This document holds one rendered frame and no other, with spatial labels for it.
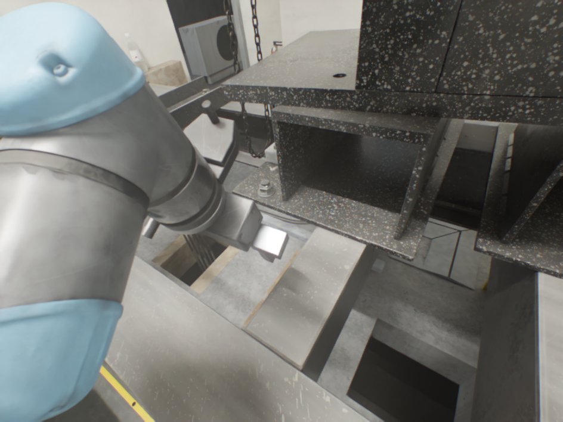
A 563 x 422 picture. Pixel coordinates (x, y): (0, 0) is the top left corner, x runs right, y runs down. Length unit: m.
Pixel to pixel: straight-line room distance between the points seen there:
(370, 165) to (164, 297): 0.52
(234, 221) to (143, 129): 0.13
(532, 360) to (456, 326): 0.77
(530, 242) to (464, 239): 0.94
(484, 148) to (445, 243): 0.71
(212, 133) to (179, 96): 0.97
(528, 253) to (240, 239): 0.45
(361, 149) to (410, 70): 0.36
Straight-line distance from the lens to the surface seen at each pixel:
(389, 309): 1.20
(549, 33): 0.41
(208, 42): 4.11
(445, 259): 1.39
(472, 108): 0.42
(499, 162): 0.76
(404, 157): 0.71
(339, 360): 1.09
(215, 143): 0.28
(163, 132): 0.19
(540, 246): 0.59
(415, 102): 0.42
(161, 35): 2.26
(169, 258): 1.50
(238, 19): 3.02
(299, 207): 0.54
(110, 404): 0.88
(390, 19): 0.40
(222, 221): 0.27
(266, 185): 0.57
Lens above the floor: 1.04
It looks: 42 degrees down
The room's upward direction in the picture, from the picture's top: 10 degrees counter-clockwise
